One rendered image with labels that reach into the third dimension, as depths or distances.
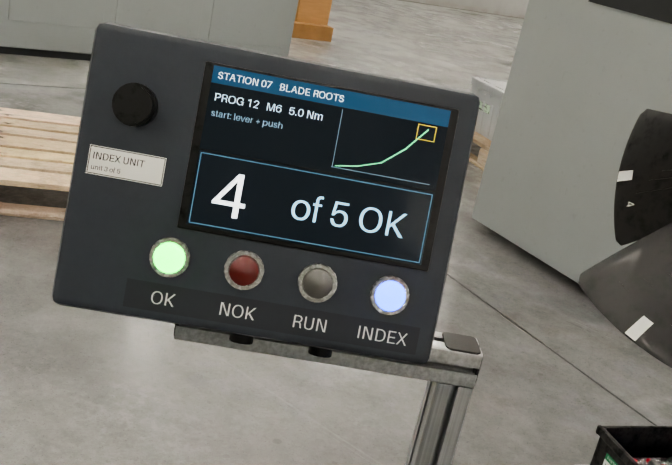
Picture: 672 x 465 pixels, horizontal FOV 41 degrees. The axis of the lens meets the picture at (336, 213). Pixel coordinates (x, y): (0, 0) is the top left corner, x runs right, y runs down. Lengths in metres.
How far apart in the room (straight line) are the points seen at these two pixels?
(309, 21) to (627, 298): 8.29
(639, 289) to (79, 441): 1.55
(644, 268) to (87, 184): 0.79
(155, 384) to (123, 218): 2.01
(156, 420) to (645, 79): 2.30
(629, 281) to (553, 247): 2.83
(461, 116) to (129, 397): 2.01
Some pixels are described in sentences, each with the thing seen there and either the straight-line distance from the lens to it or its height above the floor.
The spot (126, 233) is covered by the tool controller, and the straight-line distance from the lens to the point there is 0.61.
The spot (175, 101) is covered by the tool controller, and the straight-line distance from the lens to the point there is 0.60.
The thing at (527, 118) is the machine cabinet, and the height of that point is 0.62.
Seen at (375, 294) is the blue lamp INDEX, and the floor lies 1.12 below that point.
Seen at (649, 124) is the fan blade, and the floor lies 1.13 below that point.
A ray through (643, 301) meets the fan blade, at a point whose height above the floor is 0.97.
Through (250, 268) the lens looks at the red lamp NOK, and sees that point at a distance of 0.59.
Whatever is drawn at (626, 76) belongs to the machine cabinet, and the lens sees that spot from 3.79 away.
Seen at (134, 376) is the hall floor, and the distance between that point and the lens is 2.63.
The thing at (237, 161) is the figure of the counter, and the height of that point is 1.18.
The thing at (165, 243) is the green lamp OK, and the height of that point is 1.13.
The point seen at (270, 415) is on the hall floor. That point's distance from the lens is 2.55.
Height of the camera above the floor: 1.36
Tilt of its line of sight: 19 degrees down
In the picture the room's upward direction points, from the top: 12 degrees clockwise
